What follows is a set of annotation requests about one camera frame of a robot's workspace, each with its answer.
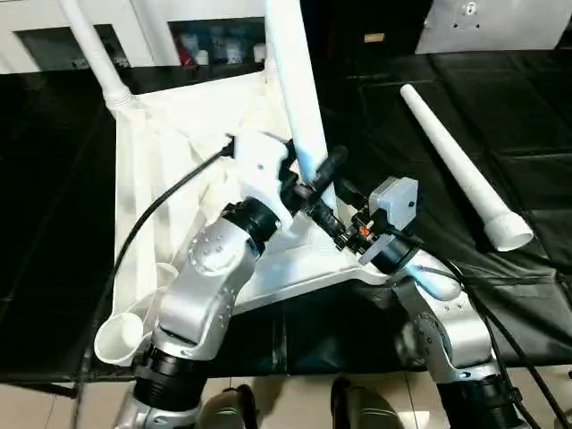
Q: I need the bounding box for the white plastic table top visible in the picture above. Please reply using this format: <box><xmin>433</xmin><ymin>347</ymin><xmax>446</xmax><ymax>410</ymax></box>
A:
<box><xmin>92</xmin><ymin>66</ymin><xmax>391</xmax><ymax>366</ymax></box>

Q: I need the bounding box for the glossy black box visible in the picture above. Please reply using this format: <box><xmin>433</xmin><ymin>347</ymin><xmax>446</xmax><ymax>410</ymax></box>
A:
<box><xmin>320</xmin><ymin>0</ymin><xmax>431</xmax><ymax>58</ymax></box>

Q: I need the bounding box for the black table mat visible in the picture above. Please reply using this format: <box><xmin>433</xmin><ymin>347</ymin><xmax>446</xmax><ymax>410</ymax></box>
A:
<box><xmin>0</xmin><ymin>47</ymin><xmax>572</xmax><ymax>386</ymax></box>

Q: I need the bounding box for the white cabinet with glass doors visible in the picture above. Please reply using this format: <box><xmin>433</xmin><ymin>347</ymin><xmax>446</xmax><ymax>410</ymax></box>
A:
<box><xmin>0</xmin><ymin>0</ymin><xmax>332</xmax><ymax>76</ymax></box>

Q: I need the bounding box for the dark left robot foot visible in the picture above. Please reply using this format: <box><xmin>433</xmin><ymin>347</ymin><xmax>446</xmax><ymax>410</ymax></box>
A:
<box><xmin>199</xmin><ymin>383</ymin><xmax>261</xmax><ymax>429</ymax></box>

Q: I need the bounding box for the black metal floor bar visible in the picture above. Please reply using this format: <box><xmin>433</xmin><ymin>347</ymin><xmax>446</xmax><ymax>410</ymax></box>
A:
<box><xmin>0</xmin><ymin>381</ymin><xmax>78</xmax><ymax>400</ymax></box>

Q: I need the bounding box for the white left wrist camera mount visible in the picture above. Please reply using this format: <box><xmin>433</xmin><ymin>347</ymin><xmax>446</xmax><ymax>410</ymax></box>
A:
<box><xmin>224</xmin><ymin>130</ymin><xmax>297</xmax><ymax>230</ymax></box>

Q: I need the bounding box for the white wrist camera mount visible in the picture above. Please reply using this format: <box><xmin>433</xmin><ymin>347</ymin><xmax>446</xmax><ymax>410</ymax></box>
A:
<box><xmin>224</xmin><ymin>130</ymin><xmax>297</xmax><ymax>230</ymax></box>
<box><xmin>358</xmin><ymin>175</ymin><xmax>422</xmax><ymax>270</ymax></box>

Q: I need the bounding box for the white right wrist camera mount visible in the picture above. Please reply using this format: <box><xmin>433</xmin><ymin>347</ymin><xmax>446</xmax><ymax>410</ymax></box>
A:
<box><xmin>358</xmin><ymin>175</ymin><xmax>422</xmax><ymax>270</ymax></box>

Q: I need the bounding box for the black left wrist camera cable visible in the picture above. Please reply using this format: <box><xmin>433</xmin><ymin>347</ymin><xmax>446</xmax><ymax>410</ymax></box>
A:
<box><xmin>72</xmin><ymin>135</ymin><xmax>237</xmax><ymax>429</ymax></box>

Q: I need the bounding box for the white panel with round mount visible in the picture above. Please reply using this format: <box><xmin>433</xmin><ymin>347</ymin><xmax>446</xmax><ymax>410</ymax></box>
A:
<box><xmin>414</xmin><ymin>0</ymin><xmax>572</xmax><ymax>55</ymax></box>

